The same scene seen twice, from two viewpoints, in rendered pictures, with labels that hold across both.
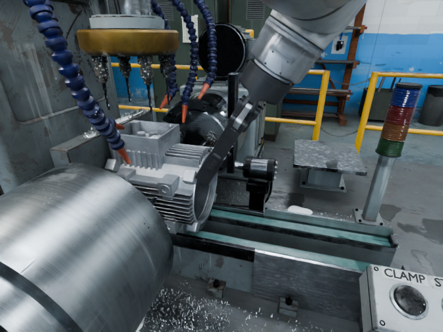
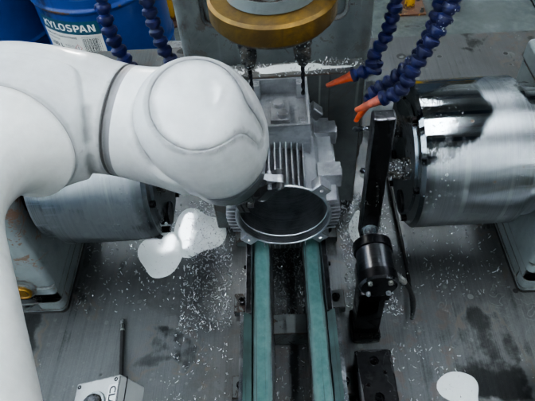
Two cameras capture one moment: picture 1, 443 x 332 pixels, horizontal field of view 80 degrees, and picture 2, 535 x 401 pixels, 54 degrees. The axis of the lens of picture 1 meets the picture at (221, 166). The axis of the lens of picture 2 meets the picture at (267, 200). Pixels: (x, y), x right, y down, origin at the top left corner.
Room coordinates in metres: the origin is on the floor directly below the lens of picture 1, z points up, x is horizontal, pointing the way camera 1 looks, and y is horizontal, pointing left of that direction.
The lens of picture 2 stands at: (0.37, -0.48, 1.70)
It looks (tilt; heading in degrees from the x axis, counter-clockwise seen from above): 50 degrees down; 78
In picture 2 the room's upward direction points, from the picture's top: 6 degrees counter-clockwise
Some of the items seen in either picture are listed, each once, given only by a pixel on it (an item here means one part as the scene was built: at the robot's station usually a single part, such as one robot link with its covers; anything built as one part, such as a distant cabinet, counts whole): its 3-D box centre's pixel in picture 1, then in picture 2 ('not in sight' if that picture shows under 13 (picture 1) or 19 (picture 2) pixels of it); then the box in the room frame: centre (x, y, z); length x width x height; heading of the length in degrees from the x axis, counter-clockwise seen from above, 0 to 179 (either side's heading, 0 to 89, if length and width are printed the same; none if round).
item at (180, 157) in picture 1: (166, 182); (282, 173); (0.54, 0.13, 1.02); 0.20 x 0.19 x 0.19; 74
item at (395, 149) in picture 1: (390, 145); not in sight; (0.68, -0.47, 1.05); 0.06 x 0.06 x 0.04
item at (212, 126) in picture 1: (209, 129); (474, 150); (0.86, 0.04, 1.04); 0.41 x 0.25 x 0.25; 164
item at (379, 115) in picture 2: (233, 126); (375, 181); (0.64, -0.03, 1.12); 0.04 x 0.03 x 0.26; 74
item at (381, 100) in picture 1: (381, 96); not in sight; (4.48, -2.69, 0.41); 0.52 x 0.47 x 0.82; 73
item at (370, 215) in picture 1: (385, 159); not in sight; (0.68, -0.47, 1.01); 0.08 x 0.08 x 0.42; 74
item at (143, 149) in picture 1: (146, 143); (279, 117); (0.55, 0.17, 1.11); 0.12 x 0.11 x 0.07; 74
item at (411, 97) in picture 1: (405, 96); not in sight; (0.68, -0.47, 1.19); 0.06 x 0.06 x 0.04
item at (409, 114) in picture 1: (399, 113); not in sight; (0.68, -0.47, 1.14); 0.06 x 0.06 x 0.04
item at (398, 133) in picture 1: (395, 130); not in sight; (0.68, -0.47, 1.10); 0.06 x 0.06 x 0.04
